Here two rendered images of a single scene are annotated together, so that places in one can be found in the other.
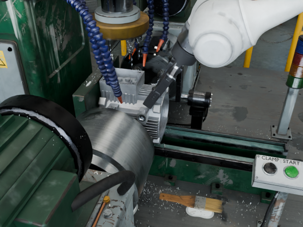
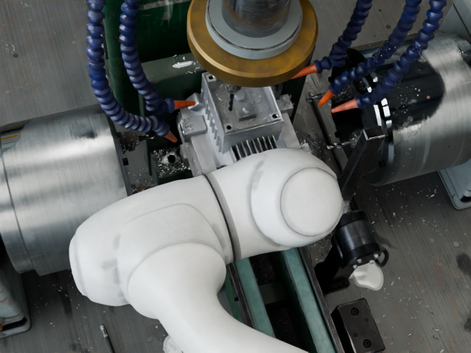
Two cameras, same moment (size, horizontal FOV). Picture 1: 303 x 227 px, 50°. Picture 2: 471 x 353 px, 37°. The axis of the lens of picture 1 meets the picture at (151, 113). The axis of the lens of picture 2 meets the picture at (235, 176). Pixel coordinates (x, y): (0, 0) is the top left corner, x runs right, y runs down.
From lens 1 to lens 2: 0.82 m
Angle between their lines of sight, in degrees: 42
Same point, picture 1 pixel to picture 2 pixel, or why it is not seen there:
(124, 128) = (88, 190)
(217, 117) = (444, 281)
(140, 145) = not seen: hidden behind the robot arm
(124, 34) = (207, 66)
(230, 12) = (125, 253)
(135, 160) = (57, 237)
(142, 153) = not seen: hidden behind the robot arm
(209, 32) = (74, 246)
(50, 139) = not seen: outside the picture
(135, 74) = (274, 109)
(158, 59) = (373, 113)
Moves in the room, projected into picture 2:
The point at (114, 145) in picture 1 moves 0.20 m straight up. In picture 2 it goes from (40, 201) to (11, 134)
